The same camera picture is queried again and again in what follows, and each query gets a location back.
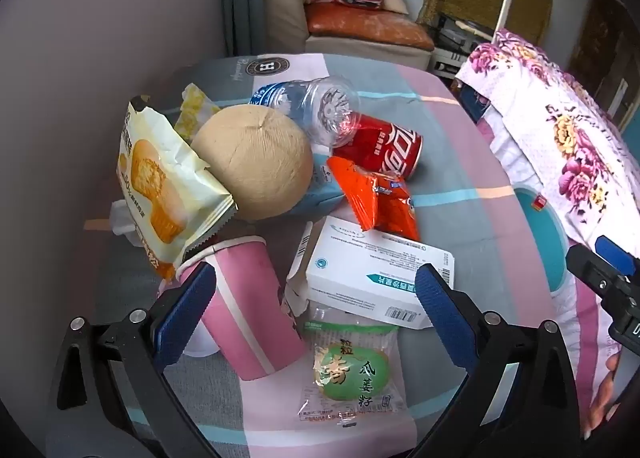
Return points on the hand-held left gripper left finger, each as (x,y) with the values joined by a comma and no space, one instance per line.
(185,308)

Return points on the beige sofa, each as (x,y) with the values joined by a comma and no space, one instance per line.
(285,13)

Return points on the clear plastic water bottle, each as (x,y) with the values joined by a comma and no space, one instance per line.
(310,98)

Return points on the dark wooden cabinet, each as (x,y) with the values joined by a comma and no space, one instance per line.
(600,38)

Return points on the light blue packet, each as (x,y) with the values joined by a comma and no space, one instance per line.
(320,188)

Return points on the white crumpled paper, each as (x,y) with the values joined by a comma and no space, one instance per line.
(122,218)

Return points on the red paper tag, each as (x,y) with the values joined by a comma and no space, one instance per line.
(538,203)

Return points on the red cola can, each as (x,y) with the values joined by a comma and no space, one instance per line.
(385,148)

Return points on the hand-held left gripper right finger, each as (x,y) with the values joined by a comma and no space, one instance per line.
(445,318)

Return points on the black stereo stack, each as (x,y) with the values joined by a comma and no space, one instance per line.
(455,33)

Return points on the pink paper cup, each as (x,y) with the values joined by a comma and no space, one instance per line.
(250,308)

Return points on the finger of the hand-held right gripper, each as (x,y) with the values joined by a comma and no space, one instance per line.
(600,278)
(617,255)

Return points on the white medicine box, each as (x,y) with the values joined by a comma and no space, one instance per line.
(360,268)

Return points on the orange snack wrapper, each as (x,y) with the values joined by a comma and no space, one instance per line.
(375,198)

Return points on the wooden ice cream stick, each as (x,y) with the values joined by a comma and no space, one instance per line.
(100,225)

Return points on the yellow cake snack packet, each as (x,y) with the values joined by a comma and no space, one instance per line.
(150,178)

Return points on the dark blue bed base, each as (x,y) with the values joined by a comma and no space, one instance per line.
(472,100)

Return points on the teal plastic bin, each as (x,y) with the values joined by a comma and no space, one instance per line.
(542,238)

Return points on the tan peeled coconut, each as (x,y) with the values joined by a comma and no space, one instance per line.
(255,163)

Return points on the person's right hand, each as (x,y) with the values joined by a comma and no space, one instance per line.
(605,393)

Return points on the floral pink quilt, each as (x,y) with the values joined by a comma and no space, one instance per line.
(550,113)

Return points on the yellow white tissue wrapper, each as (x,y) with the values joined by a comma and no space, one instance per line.
(192,108)

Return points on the clear green pastry packet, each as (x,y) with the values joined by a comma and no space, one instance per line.
(350,368)

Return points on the orange seat cushion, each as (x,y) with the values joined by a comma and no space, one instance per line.
(360,25)

